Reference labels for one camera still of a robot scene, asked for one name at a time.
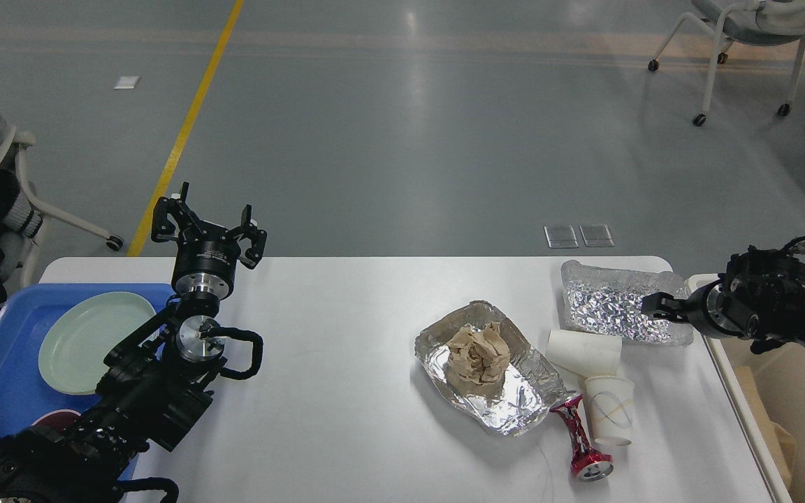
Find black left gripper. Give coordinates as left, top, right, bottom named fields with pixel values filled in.
left=150, top=182, right=268, bottom=300

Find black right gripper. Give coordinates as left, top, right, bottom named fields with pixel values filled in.
left=640, top=283, right=760, bottom=340

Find clear plastic container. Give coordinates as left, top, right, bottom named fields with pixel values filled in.
left=561, top=260, right=694, bottom=347

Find plain white paper cup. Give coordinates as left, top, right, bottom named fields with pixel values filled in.
left=546, top=329, right=623, bottom=378

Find mint green plate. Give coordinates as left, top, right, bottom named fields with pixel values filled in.
left=38, top=291, right=154, bottom=395

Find brown paper bag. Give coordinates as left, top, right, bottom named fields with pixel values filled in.
left=734, top=366, right=797, bottom=490

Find aluminium foil tray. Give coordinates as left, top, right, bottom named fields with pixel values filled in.
left=413, top=300, right=569, bottom=436

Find pink mug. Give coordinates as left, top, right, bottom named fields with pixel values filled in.
left=31, top=409, right=81, bottom=432

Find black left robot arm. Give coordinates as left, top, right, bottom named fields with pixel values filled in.
left=0, top=184, right=266, bottom=502

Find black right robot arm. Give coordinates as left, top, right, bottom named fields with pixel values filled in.
left=640, top=235, right=805, bottom=354

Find right floor outlet plate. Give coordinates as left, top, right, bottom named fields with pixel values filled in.
left=579, top=225, right=616, bottom=247

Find floor outlet plate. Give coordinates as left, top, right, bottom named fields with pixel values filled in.
left=579, top=225, right=616, bottom=247
left=544, top=225, right=579, bottom=249

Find left floor outlet plate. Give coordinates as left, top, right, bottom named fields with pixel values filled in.
left=544, top=225, right=579, bottom=249

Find red snack wrapper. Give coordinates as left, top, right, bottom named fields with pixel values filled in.
left=550, top=391, right=614, bottom=483

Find crumpled brown paper ball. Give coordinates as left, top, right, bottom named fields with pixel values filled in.
left=445, top=321, right=512, bottom=386

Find beige plastic bin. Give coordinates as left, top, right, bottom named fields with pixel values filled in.
left=685, top=273, right=805, bottom=503

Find white office chair left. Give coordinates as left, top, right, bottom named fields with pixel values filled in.
left=0, top=125, right=124, bottom=289

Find blue plastic tray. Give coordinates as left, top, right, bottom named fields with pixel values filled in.
left=0, top=282, right=178, bottom=483

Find grey office chair right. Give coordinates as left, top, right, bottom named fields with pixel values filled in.
left=648, top=1, right=805, bottom=127

